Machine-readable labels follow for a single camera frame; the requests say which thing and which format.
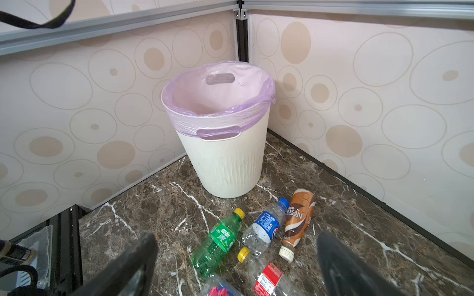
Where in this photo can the aluminium frame bar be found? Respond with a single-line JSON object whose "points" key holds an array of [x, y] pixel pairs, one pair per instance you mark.
{"points": [[26, 40], [460, 10]]}

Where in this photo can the aluminium frame bar back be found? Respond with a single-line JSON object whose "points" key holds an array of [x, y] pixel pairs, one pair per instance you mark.
{"points": [[460, 10]]}

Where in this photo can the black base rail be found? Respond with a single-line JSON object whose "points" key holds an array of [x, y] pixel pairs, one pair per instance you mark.
{"points": [[56, 242]]}

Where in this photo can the pink bin liner bag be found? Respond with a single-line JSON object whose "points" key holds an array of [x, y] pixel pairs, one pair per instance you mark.
{"points": [[215, 100]]}

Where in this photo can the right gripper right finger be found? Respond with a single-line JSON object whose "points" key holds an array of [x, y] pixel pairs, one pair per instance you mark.
{"points": [[345, 274]]}

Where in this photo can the black frame post left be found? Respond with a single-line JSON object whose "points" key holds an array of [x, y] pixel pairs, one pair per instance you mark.
{"points": [[241, 17]]}

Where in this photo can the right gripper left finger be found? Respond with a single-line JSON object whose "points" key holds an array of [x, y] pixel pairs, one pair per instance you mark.
{"points": [[130, 274]]}

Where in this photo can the clear bottle red label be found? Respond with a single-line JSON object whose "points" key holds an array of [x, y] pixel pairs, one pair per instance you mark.
{"points": [[265, 277]]}

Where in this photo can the crushed bottle pink label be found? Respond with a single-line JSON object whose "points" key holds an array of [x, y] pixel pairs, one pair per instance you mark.
{"points": [[216, 285]]}

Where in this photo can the blue label water bottle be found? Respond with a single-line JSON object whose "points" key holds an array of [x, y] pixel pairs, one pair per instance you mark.
{"points": [[258, 236]]}

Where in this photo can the white plastic waste bin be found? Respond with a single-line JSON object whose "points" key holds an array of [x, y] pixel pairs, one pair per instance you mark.
{"points": [[229, 167]]}

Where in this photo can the green plastic soda bottle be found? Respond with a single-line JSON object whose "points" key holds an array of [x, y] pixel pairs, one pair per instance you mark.
{"points": [[208, 256]]}

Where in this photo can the aluminium frame bar left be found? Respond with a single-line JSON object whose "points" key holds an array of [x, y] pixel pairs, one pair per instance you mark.
{"points": [[26, 40]]}

